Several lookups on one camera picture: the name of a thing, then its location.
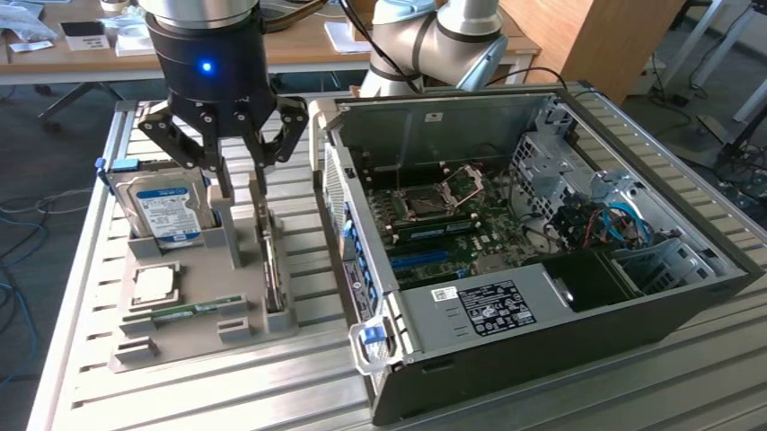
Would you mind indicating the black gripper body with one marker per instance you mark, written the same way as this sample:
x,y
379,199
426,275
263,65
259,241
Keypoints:
x,y
207,90

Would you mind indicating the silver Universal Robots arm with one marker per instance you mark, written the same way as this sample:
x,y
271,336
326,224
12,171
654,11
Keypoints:
x,y
462,27

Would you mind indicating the hard disk with blue rails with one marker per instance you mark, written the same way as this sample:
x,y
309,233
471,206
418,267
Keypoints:
x,y
165,206

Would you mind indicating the white disc sleeve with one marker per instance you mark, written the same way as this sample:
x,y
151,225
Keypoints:
x,y
132,40

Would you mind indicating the wooden desk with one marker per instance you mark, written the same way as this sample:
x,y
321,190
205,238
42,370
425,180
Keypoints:
x,y
299,49

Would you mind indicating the black and white box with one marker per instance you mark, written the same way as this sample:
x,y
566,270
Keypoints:
x,y
86,35

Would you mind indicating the tape roll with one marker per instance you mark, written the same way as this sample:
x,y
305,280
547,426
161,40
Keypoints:
x,y
112,4

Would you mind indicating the CPU socket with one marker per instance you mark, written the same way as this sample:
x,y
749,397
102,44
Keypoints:
x,y
422,203

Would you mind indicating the grey parts rack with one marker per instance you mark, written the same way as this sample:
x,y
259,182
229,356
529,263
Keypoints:
x,y
205,269

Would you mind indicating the small white label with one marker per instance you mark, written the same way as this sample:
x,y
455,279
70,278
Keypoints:
x,y
31,46

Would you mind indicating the graphics card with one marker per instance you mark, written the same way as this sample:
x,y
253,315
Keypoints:
x,y
273,269

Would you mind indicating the metal socket cover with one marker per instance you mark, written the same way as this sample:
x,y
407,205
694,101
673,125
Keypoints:
x,y
463,185

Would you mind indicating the silver CPU chip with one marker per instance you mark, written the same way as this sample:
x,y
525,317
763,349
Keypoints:
x,y
155,284

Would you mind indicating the installed RAM stick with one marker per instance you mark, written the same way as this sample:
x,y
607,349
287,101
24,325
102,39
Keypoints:
x,y
434,229

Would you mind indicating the clear plastic bag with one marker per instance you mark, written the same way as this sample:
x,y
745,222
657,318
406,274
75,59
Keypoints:
x,y
24,22

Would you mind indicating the blue expansion slot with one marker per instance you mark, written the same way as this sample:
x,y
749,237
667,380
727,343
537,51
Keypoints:
x,y
419,259

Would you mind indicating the green RAM stick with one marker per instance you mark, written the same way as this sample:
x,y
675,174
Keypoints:
x,y
186,309

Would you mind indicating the green motherboard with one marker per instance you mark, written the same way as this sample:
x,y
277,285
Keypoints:
x,y
479,251

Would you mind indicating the metal disk bay cage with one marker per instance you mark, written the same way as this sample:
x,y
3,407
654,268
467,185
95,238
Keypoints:
x,y
542,166

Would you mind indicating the blue case latch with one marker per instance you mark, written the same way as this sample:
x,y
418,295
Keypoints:
x,y
371,336

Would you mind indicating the grey power supply unit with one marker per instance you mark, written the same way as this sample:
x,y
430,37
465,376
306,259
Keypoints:
x,y
431,323

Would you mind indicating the wooden cabinet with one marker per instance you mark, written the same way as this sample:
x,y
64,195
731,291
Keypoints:
x,y
587,40

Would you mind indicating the black open PC case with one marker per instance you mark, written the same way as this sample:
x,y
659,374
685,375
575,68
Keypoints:
x,y
539,359

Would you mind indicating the black chair base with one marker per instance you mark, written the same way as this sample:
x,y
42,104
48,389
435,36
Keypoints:
x,y
739,143

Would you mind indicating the white table frame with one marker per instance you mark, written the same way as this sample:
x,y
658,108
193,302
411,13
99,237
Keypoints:
x,y
707,45

